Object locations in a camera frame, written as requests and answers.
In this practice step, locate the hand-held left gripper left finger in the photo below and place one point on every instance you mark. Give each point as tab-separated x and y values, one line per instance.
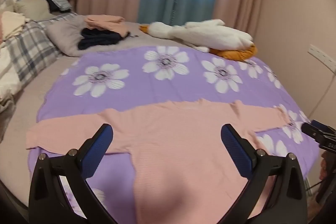
98	150

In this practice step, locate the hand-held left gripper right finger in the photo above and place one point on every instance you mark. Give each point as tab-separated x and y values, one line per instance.
235	150

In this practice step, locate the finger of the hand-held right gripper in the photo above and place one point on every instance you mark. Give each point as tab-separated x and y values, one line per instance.
319	124
311	132

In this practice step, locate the pink striped shirt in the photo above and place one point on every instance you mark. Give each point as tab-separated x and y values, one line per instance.
183	140

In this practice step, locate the dark navy clothes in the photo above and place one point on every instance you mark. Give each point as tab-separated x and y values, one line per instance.
99	37

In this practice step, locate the folded pink clothes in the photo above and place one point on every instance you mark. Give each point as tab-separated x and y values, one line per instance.
105	20

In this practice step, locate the person's right hand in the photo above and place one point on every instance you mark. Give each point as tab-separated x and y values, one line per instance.
325	166

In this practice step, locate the purple floral blanket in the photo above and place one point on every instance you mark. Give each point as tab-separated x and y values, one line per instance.
147	90

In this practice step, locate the beige bed sheet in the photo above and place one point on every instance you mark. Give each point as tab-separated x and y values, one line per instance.
26	98

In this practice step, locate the white goose plush toy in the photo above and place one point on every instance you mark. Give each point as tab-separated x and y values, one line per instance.
210	35

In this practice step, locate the grey pillow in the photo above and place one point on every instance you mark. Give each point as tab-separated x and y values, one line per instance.
65	35

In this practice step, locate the plaid quilt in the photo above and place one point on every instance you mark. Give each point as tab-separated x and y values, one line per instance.
29	48

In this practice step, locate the cream cloth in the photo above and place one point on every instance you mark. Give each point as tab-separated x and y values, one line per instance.
13	23

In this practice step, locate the blue striped cloth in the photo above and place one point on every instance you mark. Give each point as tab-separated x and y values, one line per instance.
59	2

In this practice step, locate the grey-green pillow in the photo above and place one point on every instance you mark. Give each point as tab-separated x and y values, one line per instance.
32	8

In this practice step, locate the white wall socket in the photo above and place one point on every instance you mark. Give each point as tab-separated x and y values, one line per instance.
321	56

